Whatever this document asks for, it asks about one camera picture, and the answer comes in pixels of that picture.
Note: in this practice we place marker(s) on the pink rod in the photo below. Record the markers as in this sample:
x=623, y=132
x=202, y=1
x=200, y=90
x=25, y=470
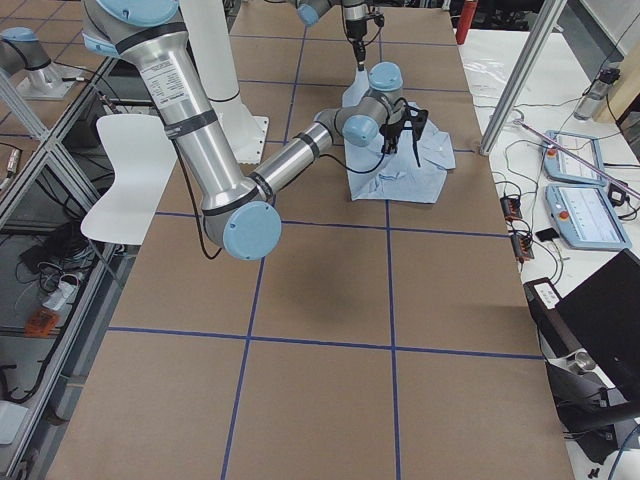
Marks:
x=558, y=146

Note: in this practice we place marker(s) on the clear water bottle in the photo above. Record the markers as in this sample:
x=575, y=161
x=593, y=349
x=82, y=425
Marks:
x=594, y=96

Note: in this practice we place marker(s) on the lower blue teach pendant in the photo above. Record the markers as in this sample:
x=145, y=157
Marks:
x=584, y=218

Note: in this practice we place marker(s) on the aluminium frame post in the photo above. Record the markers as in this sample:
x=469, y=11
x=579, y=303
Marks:
x=536, y=40

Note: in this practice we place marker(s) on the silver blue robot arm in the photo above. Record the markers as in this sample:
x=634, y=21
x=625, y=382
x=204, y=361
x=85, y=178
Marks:
x=237, y=215
x=311, y=11

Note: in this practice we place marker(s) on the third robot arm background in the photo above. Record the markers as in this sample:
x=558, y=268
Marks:
x=21, y=51

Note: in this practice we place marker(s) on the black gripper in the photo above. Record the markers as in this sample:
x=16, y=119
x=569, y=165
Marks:
x=391, y=131
x=354, y=30

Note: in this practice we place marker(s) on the red bottle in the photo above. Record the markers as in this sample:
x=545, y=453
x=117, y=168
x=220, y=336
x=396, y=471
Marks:
x=465, y=21

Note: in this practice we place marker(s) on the orange device on floor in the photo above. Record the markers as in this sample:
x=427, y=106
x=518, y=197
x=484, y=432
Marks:
x=41, y=322

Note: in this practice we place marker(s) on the black laptop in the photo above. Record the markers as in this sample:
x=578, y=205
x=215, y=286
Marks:
x=601, y=315

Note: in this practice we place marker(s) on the white power strip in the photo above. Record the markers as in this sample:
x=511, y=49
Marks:
x=59, y=297

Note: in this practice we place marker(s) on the light blue striped shirt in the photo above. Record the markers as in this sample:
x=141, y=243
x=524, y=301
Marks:
x=372, y=175

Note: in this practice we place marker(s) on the white plastic chair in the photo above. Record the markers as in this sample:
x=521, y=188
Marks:
x=143, y=159

